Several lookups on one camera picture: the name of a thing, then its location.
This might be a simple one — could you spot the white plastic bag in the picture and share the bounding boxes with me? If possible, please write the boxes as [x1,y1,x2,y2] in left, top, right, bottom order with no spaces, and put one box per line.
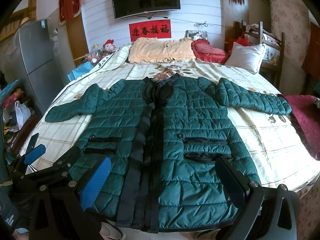
[15,101,31,129]

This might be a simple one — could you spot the grey refrigerator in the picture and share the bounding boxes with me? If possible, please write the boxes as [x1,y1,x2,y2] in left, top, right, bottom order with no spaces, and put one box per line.
[1,19,64,115]

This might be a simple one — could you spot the cream floral checked bedspread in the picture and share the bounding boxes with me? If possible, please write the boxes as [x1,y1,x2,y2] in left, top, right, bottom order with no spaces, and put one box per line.
[32,46,319,196]

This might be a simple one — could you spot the red gold pennant banner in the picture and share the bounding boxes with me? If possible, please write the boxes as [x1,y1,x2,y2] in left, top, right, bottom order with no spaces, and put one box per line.
[59,0,81,25]

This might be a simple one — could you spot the red heart-shaped cushion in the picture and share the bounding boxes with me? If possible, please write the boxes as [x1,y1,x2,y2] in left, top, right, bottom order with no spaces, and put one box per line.
[191,38,228,63]

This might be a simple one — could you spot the white square pillow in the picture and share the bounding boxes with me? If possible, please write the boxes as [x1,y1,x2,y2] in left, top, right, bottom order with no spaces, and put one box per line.
[224,42,266,74]

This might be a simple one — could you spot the wooden chair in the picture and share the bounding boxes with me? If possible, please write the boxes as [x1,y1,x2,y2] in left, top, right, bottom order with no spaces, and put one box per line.
[234,20,286,89]

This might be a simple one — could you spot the pig plush toy red hat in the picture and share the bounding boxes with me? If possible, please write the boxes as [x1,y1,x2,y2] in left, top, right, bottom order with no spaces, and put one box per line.
[103,40,116,54]

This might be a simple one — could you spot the red banner with black characters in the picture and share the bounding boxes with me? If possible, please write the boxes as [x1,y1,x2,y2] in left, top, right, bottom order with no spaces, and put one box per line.
[129,20,171,42]

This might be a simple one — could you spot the scissors hanging on wall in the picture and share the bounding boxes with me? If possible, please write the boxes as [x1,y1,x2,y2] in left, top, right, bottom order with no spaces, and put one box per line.
[194,21,208,28]

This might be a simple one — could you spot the dark green quilted jacket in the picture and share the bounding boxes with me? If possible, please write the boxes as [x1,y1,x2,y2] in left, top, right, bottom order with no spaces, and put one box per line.
[45,75,291,233]

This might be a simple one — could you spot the peach fringed pillow cover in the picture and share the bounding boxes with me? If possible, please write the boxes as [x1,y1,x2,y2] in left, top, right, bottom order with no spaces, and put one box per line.
[128,37,196,63]

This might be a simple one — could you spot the framed photo on headboard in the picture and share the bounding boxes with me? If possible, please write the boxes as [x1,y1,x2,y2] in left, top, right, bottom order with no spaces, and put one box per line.
[185,30,208,41]

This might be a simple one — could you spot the blue paper bag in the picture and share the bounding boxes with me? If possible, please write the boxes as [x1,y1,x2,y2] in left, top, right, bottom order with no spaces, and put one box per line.
[67,61,93,82]

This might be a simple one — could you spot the maroon blanket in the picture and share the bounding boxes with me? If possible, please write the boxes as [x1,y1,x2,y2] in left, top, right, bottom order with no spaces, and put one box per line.
[279,95,319,161]

